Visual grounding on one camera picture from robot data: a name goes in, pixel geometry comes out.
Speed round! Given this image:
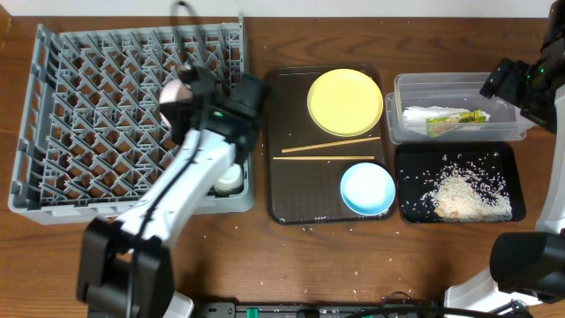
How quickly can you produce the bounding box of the white round bowl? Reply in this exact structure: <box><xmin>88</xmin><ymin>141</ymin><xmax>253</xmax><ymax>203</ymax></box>
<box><xmin>159</xmin><ymin>79</ymin><xmax>193</xmax><ymax>128</ymax></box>

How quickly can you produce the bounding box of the white plastic cup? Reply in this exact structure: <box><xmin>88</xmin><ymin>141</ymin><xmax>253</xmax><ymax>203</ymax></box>
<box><xmin>213</xmin><ymin>163</ymin><xmax>244</xmax><ymax>195</ymax></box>

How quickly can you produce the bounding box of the green snack wrapper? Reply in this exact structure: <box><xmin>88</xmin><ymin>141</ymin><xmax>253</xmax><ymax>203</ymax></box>
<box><xmin>426</xmin><ymin>110</ymin><xmax>490</xmax><ymax>138</ymax></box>

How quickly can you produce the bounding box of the pile of rice waste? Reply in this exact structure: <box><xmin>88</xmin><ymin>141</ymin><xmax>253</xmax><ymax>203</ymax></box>
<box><xmin>396</xmin><ymin>151</ymin><xmax>513</xmax><ymax>223</ymax></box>

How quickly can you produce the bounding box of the light blue bowl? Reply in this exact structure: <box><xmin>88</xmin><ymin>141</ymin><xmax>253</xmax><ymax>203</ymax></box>
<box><xmin>339</xmin><ymin>163</ymin><xmax>396</xmax><ymax>216</ymax></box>

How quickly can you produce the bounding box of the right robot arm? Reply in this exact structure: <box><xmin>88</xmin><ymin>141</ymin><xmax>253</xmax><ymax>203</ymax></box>
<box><xmin>443</xmin><ymin>0</ymin><xmax>564</xmax><ymax>317</ymax></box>

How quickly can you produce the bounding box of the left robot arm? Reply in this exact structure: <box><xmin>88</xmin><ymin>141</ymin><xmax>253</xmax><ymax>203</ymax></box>
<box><xmin>76</xmin><ymin>66</ymin><xmax>267</xmax><ymax>317</ymax></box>

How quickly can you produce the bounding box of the clear plastic waste bin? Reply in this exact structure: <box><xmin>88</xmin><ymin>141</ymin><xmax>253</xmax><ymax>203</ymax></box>
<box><xmin>386</xmin><ymin>72</ymin><xmax>535</xmax><ymax>145</ymax></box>

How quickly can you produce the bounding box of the black waste tray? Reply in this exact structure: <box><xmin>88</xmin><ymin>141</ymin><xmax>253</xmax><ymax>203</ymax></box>
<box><xmin>395</xmin><ymin>141</ymin><xmax>526</xmax><ymax>223</ymax></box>

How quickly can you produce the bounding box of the upper wooden chopstick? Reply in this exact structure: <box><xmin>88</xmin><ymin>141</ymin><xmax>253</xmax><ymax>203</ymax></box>
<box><xmin>281</xmin><ymin>136</ymin><xmax>381</xmax><ymax>154</ymax></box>

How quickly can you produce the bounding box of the wooden chopstick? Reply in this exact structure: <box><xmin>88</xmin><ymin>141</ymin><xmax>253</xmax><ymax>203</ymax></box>
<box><xmin>281</xmin><ymin>136</ymin><xmax>381</xmax><ymax>154</ymax></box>
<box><xmin>272</xmin><ymin>155</ymin><xmax>375</xmax><ymax>161</ymax></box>

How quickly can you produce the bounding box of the grey plastic dish rack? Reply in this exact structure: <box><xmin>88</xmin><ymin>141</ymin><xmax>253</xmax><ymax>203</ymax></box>
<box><xmin>8</xmin><ymin>21</ymin><xmax>247</xmax><ymax>225</ymax></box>

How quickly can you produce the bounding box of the dark brown serving tray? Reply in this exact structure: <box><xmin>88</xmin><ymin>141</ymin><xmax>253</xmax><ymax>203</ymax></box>
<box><xmin>263</xmin><ymin>63</ymin><xmax>396</xmax><ymax>225</ymax></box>

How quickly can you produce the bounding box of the lower wooden chopstick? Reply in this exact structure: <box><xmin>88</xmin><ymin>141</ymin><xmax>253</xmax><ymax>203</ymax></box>
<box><xmin>272</xmin><ymin>155</ymin><xmax>375</xmax><ymax>161</ymax></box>

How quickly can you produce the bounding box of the yellow round plate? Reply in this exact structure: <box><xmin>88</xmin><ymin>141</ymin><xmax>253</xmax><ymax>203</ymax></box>
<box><xmin>306</xmin><ymin>68</ymin><xmax>384</xmax><ymax>137</ymax></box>

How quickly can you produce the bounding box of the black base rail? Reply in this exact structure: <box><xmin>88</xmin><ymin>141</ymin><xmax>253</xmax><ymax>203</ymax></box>
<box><xmin>198</xmin><ymin>291</ymin><xmax>533</xmax><ymax>318</ymax></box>

